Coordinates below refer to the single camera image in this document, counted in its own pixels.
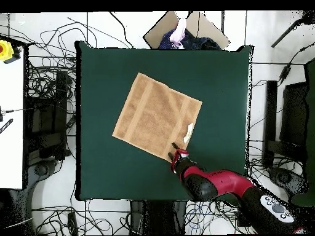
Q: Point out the tan terry towel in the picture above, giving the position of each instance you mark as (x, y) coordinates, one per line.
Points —
(155, 115)

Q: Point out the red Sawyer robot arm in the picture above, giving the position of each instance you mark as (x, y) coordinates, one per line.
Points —
(221, 184)

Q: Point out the black flat panel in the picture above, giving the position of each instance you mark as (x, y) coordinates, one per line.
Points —
(294, 113)

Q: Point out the dark green table cloth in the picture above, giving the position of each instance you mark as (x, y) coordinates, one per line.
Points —
(209, 86)

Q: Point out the dark navy garment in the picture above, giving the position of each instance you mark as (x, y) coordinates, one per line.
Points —
(201, 43)

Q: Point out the blue dotted garment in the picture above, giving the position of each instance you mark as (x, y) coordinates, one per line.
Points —
(165, 40)

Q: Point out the grey wheeled stand base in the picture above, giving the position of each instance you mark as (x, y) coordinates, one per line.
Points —
(285, 178)
(41, 170)

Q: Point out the pink garment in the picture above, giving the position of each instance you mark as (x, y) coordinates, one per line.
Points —
(181, 30)

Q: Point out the brown cardboard box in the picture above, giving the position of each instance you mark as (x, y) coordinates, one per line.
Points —
(157, 32)

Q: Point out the black power strip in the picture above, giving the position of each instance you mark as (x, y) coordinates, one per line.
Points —
(72, 222)

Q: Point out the black equipment rack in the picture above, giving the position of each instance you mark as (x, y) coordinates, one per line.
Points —
(49, 110)

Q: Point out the black power adapter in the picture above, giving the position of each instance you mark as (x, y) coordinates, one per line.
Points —
(285, 72)

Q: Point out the green fabric sheet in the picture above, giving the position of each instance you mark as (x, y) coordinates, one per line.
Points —
(310, 123)

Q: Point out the black tripod leg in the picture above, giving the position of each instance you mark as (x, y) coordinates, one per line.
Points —
(285, 33)

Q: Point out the white desk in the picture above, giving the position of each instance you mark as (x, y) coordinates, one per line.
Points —
(11, 123)

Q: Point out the yellow emergency stop button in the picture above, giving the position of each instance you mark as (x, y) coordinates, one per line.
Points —
(5, 50)

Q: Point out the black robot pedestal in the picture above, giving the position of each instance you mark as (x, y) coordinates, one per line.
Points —
(157, 216)

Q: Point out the black metal post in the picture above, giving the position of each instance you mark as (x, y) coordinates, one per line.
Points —
(270, 110)

